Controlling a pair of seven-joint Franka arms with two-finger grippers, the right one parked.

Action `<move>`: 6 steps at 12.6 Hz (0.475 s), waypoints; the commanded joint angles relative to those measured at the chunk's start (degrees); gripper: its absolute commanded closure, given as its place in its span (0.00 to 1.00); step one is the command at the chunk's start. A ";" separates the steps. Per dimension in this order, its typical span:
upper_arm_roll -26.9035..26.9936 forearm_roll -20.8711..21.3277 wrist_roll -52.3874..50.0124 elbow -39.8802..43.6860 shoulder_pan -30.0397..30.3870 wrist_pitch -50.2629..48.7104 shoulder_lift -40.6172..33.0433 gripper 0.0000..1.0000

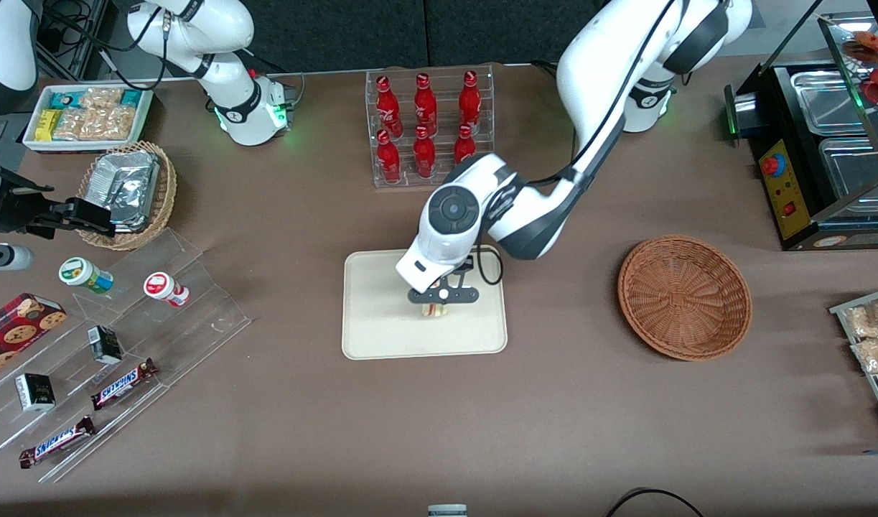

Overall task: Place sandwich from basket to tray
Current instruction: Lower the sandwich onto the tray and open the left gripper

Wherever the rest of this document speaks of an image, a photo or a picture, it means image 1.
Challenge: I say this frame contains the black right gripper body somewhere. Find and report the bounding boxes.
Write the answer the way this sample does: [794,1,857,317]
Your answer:
[0,169,70,241]

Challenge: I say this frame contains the beige plastic tray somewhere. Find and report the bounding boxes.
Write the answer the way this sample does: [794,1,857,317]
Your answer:
[342,246,508,360]

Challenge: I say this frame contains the white snack tray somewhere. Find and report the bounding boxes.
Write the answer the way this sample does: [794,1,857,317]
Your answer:
[22,84,154,154]

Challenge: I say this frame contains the wicker basket with foil packs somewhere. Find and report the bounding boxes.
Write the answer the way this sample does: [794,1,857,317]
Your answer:
[76,141,177,251]

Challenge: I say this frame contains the empty brown wicker basket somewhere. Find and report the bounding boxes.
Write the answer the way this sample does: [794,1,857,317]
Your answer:
[618,235,753,361]

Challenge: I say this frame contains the grey metal snack tray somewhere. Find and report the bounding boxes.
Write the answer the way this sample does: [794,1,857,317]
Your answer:
[830,286,878,439]

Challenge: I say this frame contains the green label white jar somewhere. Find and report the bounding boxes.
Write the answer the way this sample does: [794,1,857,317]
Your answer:
[58,256,114,295]

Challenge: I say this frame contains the clear bag of crackers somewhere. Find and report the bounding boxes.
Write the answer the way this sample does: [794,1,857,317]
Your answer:
[94,104,138,141]
[80,88,123,110]
[55,108,98,141]

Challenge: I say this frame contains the red lid white jar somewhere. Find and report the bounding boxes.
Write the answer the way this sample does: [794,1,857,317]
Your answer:
[144,271,190,308]

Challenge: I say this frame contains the red tartan cookie box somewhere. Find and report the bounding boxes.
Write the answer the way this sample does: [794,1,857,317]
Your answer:
[0,292,67,381]

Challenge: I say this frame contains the small black carton box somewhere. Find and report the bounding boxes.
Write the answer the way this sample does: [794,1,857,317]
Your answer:
[15,372,56,412]
[87,325,123,365]

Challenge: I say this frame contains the red cola bottle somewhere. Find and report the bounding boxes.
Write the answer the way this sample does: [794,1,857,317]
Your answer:
[376,129,402,184]
[413,126,436,179]
[459,70,482,129]
[414,73,438,134]
[454,124,477,166]
[375,75,402,137]

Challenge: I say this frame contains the clear acrylic stepped shelf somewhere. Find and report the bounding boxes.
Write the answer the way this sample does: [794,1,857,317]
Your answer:
[0,228,253,483]

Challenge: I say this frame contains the brown Snickers bar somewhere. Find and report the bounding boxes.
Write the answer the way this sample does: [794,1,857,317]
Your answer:
[90,358,159,411]
[19,415,96,469]

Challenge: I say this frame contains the clear acrylic bottle rack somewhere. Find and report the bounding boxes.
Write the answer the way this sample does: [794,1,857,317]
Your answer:
[365,65,495,189]

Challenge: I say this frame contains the black food warmer cabinet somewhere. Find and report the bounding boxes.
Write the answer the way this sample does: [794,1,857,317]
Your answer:
[724,0,878,252]

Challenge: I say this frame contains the clear bag of snacks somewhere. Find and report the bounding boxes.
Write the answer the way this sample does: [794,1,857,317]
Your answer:
[851,336,878,374]
[844,298,878,338]

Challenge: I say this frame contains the steel warmer pan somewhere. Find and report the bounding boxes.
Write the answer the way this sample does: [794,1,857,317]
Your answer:
[819,136,878,202]
[790,70,870,134]

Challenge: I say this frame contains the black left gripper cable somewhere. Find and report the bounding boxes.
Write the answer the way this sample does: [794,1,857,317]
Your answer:
[473,246,505,286]

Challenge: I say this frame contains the black background cables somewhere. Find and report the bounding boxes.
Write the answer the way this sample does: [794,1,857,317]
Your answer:
[40,0,127,80]

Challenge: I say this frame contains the black cable loop on table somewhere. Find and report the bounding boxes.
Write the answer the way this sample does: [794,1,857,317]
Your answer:
[605,488,705,517]

